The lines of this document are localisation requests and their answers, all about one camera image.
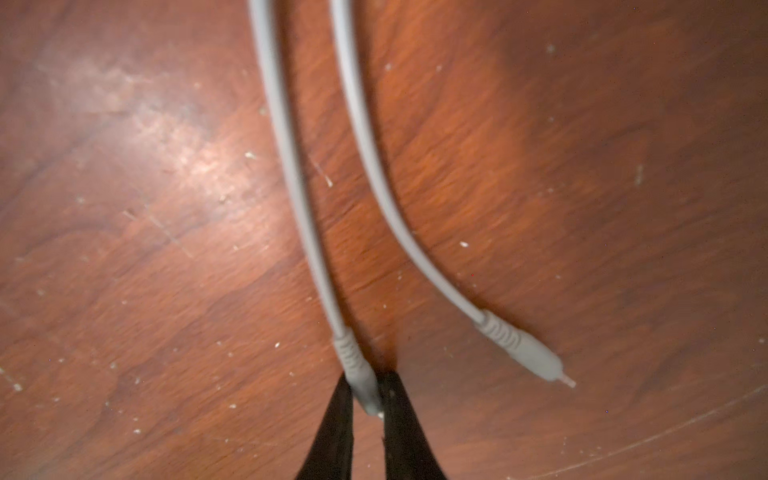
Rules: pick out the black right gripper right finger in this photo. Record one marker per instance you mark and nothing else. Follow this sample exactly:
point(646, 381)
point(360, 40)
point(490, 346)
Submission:
point(407, 451)

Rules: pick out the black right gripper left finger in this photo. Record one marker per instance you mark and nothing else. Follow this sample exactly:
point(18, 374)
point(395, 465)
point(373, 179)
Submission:
point(330, 455)

